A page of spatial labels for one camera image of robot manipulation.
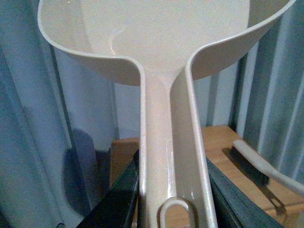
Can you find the wooden nightstand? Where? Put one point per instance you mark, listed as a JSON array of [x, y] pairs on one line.
[[280, 203]]

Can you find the beige plastic dustpan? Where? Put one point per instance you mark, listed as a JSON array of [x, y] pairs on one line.
[[162, 46]]

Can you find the beige hand brush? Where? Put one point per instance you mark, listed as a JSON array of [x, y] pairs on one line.
[[259, 170]]

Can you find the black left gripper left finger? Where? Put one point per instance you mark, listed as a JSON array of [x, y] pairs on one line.
[[117, 207]]

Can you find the light grey curtain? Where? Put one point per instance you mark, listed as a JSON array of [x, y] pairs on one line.
[[54, 114]]

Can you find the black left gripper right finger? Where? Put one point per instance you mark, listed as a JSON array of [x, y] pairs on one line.
[[233, 208]]

